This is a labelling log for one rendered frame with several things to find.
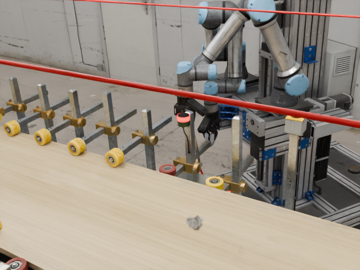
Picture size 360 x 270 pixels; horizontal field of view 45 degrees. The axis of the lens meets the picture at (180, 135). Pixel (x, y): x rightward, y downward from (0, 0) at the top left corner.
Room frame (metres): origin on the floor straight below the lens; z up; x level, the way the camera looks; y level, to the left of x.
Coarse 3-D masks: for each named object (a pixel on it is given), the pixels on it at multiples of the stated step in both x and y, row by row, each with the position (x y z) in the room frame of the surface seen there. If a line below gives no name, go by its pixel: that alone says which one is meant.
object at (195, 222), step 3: (189, 216) 1.37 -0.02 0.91; (195, 216) 1.37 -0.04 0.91; (198, 216) 1.36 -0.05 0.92; (186, 219) 1.36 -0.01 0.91; (189, 219) 1.35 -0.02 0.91; (192, 219) 1.36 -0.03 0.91; (195, 219) 1.34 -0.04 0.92; (198, 219) 1.35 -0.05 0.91; (201, 219) 1.36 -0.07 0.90; (186, 222) 1.34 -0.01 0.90; (189, 222) 1.34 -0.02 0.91; (192, 222) 1.32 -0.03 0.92; (195, 222) 1.33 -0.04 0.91; (198, 222) 1.34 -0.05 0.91; (189, 225) 1.33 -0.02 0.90; (192, 225) 1.32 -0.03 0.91; (195, 225) 1.31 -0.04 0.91; (198, 225) 1.32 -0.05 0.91; (201, 225) 1.32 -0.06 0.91; (192, 228) 1.31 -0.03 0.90; (195, 228) 1.30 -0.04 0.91; (198, 228) 1.30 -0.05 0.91
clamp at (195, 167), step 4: (176, 160) 1.89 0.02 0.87; (180, 160) 1.88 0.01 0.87; (184, 160) 1.88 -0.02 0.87; (176, 164) 1.88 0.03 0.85; (184, 164) 1.85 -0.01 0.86; (188, 164) 1.84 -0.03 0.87; (192, 164) 1.84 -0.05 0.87; (196, 164) 1.84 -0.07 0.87; (200, 164) 1.85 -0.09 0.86; (184, 168) 1.85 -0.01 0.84; (188, 168) 1.84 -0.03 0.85; (192, 168) 1.83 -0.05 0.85; (196, 168) 1.82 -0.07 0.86; (200, 168) 1.85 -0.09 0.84; (188, 172) 1.84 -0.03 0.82; (192, 172) 1.83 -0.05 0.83; (196, 172) 1.82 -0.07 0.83
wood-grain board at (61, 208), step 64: (0, 128) 2.33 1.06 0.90; (0, 192) 1.64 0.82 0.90; (64, 192) 1.61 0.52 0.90; (128, 192) 1.58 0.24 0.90; (192, 192) 1.55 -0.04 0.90; (64, 256) 1.20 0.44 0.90; (128, 256) 1.18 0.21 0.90; (192, 256) 1.16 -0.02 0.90; (256, 256) 1.14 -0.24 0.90; (320, 256) 1.12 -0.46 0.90
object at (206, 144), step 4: (204, 144) 2.06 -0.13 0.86; (208, 144) 2.07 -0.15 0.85; (200, 148) 2.01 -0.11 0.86; (204, 148) 2.03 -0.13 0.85; (200, 152) 1.99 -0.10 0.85; (196, 156) 1.96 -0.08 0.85; (180, 164) 1.86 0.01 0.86; (176, 168) 1.83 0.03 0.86; (180, 168) 1.82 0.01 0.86; (176, 172) 1.79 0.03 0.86; (180, 172) 1.82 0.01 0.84; (176, 176) 1.79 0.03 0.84
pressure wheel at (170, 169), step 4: (164, 164) 1.79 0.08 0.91; (168, 164) 1.79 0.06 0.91; (172, 164) 1.78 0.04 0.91; (160, 168) 1.76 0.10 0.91; (164, 168) 1.76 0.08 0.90; (168, 168) 1.75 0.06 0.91; (172, 168) 1.75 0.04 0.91; (164, 172) 1.72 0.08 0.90; (168, 172) 1.72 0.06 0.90; (172, 172) 1.73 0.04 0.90
